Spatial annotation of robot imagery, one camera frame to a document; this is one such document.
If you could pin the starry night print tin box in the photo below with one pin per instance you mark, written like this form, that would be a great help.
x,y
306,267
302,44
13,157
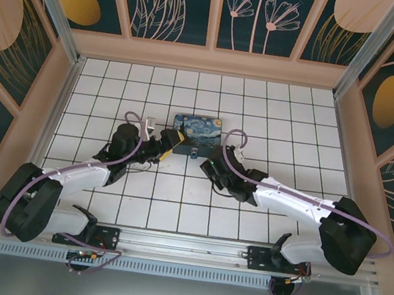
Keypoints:
x,y
196,130

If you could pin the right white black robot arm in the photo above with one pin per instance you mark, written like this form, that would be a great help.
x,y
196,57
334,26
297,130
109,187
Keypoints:
x,y
285,201

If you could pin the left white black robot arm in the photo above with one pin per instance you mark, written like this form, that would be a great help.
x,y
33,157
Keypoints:
x,y
78,174

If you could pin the aluminium mounting rail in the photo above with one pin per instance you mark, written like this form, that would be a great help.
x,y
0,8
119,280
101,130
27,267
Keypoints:
x,y
182,245

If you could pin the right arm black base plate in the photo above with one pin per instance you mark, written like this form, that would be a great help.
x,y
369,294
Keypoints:
x,y
258,257

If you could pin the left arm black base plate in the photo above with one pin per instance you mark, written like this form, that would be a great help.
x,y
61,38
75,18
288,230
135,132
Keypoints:
x,y
109,235

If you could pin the aluminium frame post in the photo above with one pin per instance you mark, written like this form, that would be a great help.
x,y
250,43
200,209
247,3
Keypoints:
x,y
55,4
375,48

